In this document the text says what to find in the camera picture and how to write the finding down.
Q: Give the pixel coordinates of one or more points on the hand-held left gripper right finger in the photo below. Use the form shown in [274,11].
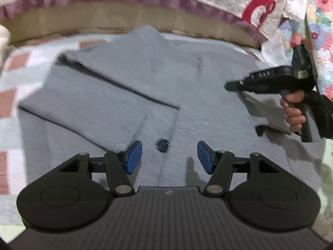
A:
[204,156]

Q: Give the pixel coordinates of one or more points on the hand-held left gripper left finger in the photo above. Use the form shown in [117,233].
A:
[133,156]

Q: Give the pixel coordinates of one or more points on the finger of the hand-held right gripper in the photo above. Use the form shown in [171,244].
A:
[238,85]

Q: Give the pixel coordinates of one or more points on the grey sweater with black cat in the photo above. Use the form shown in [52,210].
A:
[145,93]

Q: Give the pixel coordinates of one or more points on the person's right hand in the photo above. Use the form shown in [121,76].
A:
[294,112]

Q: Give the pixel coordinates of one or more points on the floral patterned cloth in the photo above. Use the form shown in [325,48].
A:
[318,26]

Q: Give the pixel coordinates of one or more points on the light green blanket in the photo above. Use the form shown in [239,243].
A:
[326,177]

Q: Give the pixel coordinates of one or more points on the checkered floor mat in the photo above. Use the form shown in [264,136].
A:
[15,88]

